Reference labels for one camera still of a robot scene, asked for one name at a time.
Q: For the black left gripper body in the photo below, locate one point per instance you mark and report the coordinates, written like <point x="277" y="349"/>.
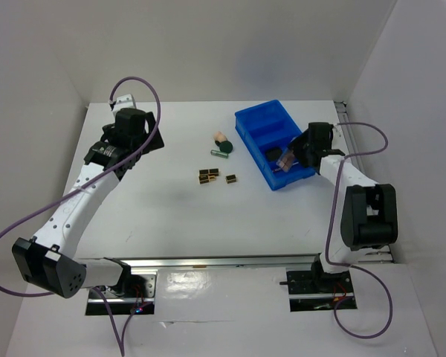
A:
<point x="141" y="140"/>

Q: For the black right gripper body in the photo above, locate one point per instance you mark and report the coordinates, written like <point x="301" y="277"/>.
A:
<point x="303" y="156"/>

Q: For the clear eyeshadow palette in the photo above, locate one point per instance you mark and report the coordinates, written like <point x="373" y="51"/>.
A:
<point x="286" y="160"/>

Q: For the black square compact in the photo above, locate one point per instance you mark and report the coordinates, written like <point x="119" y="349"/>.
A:
<point x="273" y="154"/>

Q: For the long black gold lipstick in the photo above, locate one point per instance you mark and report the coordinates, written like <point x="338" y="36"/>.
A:
<point x="209" y="172"/>

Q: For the black gold lipstick cap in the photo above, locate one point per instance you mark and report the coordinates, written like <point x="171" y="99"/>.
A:
<point x="231" y="179"/>

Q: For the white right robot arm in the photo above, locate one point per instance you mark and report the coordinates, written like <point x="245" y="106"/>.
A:
<point x="363" y="216"/>

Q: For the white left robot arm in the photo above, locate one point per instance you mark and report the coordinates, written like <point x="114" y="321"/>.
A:
<point x="46" y="259"/>

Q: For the beige makeup sponge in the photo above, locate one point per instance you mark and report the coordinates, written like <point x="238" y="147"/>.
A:
<point x="219" y="138"/>

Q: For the blue divided plastic tray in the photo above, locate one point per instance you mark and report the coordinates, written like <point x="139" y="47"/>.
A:
<point x="268" y="125"/>

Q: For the green lip balm tube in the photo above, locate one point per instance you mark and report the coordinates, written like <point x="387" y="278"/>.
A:
<point x="218" y="153"/>

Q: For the dark green round puff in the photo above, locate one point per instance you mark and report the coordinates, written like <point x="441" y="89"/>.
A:
<point x="226" y="146"/>

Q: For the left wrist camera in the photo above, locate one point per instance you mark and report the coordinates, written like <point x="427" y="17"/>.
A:
<point x="126" y="101"/>

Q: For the aluminium front rail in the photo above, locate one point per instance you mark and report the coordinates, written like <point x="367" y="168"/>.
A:
<point x="141" y="265"/>

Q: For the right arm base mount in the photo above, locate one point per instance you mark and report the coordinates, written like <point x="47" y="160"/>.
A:
<point x="314" y="290"/>

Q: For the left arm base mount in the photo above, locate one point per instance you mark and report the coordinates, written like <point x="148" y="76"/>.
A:
<point x="139" y="296"/>

